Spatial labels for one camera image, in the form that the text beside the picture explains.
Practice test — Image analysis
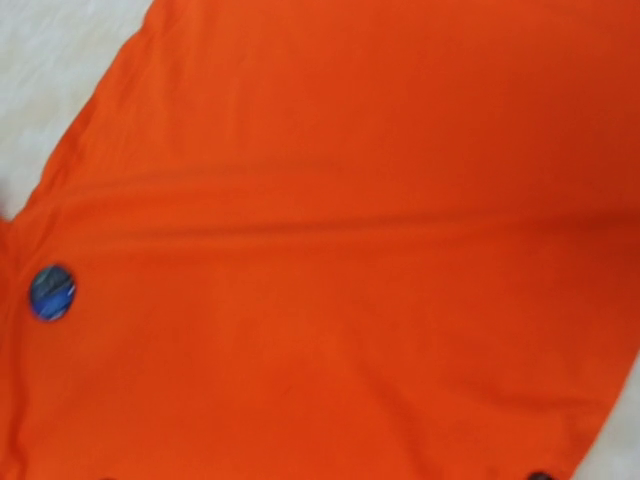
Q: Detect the red t-shirt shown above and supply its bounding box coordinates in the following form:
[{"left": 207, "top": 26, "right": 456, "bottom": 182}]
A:
[{"left": 1, "top": 1, "right": 639, "bottom": 479}]

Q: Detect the blue round brooch on shirt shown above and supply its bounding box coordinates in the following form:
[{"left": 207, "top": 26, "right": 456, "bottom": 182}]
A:
[{"left": 29, "top": 265, "right": 76, "bottom": 322}]

